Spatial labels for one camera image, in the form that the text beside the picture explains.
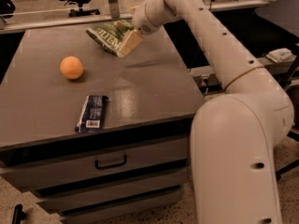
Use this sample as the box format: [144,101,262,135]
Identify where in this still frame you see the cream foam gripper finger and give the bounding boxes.
[117,29,143,58]

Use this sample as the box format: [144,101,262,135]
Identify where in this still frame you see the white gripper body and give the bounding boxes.
[131,0,180,35]

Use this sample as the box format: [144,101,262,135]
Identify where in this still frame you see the green jalapeno chip bag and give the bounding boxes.
[86,20,135,57]

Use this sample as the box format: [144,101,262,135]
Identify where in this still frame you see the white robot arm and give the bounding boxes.
[130,0,294,224]

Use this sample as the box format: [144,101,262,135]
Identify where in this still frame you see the orange fruit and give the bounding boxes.
[60,56,84,80]

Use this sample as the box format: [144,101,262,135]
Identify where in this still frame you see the dark blue snack bar wrapper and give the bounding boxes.
[75,95,108,133]

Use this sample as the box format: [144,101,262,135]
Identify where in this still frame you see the grey drawer cabinet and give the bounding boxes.
[0,26,203,224]

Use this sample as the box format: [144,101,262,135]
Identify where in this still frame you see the small white box device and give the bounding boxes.
[266,48,292,63]

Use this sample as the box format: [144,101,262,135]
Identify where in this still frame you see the grey metal railing frame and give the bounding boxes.
[1,0,275,34]

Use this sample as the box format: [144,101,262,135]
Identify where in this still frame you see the black drawer handle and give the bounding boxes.
[94,154,127,170]

